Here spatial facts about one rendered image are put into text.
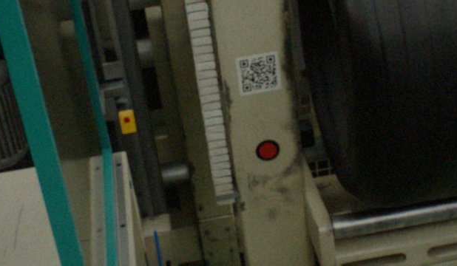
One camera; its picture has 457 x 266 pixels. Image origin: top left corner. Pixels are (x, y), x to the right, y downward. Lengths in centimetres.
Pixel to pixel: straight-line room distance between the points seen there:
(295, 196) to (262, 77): 26
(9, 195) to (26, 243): 13
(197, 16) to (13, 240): 55
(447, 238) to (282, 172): 33
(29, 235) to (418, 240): 82
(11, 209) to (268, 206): 63
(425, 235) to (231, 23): 56
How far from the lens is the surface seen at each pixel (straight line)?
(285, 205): 180
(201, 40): 162
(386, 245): 179
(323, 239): 172
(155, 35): 244
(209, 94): 167
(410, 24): 150
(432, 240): 181
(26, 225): 127
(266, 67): 164
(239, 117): 168
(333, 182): 208
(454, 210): 181
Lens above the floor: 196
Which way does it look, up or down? 30 degrees down
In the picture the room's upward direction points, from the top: 8 degrees counter-clockwise
